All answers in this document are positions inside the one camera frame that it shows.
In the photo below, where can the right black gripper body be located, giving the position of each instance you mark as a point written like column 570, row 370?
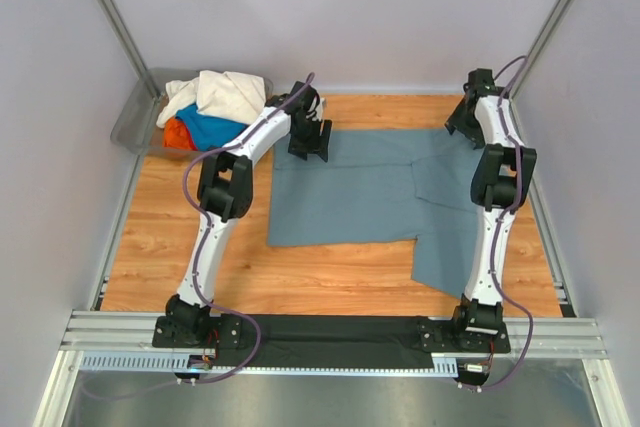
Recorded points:
column 466, row 124

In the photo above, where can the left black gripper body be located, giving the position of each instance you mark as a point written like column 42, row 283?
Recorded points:
column 307, row 140

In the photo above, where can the grey-blue t shirt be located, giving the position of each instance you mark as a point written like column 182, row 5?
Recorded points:
column 381, row 186

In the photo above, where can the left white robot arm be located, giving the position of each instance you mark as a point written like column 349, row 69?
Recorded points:
column 224, row 194

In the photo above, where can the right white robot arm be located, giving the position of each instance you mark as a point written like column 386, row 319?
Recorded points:
column 499, row 189

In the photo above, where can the white t shirt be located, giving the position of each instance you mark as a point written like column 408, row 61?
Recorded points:
column 233, row 96

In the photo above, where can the blue t shirt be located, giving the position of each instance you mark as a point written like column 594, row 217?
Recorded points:
column 207, row 132

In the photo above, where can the orange t shirt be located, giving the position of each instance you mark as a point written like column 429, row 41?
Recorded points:
column 176, row 136

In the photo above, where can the grey plastic bin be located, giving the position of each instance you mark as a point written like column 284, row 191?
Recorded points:
column 136, row 128

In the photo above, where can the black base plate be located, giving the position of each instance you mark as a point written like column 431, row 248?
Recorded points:
column 328, row 342

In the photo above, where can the right aluminium corner post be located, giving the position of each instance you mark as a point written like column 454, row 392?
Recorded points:
column 543, row 38

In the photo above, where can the aluminium corner post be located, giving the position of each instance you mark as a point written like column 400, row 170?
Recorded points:
column 128, row 44
column 543, row 38

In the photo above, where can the left aluminium corner post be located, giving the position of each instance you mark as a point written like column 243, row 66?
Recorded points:
column 128, row 44

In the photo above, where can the aluminium rail frame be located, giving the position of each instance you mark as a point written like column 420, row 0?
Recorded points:
column 132, row 331

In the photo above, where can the grey slotted cable duct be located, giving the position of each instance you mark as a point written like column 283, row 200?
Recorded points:
column 183, row 363

